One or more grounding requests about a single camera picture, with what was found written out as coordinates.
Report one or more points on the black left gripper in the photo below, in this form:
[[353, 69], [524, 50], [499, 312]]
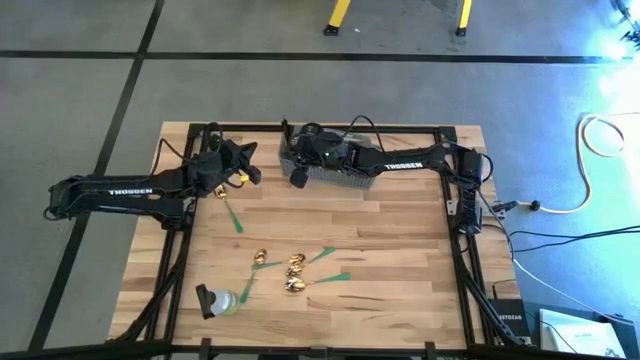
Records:
[[220, 167]]

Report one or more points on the pile of gold spoons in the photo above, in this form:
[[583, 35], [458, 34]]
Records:
[[295, 285]]

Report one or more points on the yellow step ladder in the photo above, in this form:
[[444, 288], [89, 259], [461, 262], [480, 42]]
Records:
[[339, 12]]

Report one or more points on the black metal fork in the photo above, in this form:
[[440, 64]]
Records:
[[285, 131]]

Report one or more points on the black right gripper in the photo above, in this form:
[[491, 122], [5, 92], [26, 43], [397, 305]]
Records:
[[302, 155]]

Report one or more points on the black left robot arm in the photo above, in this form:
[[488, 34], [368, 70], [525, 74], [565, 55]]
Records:
[[125, 192]]

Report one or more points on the black network switch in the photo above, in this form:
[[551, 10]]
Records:
[[509, 317]]

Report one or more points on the grey plastic cutlery basket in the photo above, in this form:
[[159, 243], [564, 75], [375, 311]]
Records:
[[345, 180]]

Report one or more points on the black stand legs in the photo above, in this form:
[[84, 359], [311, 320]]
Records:
[[627, 20]]

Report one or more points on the white paper box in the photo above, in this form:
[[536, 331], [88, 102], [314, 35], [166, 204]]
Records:
[[575, 335]]

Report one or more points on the black metal rig frame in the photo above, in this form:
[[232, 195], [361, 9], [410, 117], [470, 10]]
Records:
[[250, 128]]

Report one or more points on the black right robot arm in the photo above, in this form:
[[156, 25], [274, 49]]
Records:
[[400, 162]]

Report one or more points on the clear bottle black sprayer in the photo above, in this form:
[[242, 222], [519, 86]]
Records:
[[220, 302]]

